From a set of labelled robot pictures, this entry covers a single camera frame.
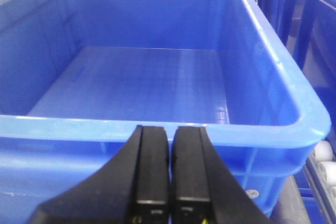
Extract blue crate centre shelf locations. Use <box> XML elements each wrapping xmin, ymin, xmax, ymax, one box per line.
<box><xmin>1</xmin><ymin>0</ymin><xmax>331</xmax><ymax>223</ymax></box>

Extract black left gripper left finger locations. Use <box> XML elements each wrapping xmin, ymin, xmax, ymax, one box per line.
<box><xmin>28</xmin><ymin>125</ymin><xmax>170</xmax><ymax>223</ymax></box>

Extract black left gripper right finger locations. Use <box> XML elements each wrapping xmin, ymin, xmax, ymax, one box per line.
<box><xmin>171</xmin><ymin>126</ymin><xmax>270</xmax><ymax>223</ymax></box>

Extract blue crate right of wrist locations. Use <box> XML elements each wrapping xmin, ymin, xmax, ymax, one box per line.
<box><xmin>256</xmin><ymin>0</ymin><xmax>335</xmax><ymax>120</ymax></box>

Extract white conveyor rollers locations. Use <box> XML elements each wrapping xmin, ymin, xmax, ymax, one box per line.
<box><xmin>312</xmin><ymin>140</ymin><xmax>335</xmax><ymax>206</ymax></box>

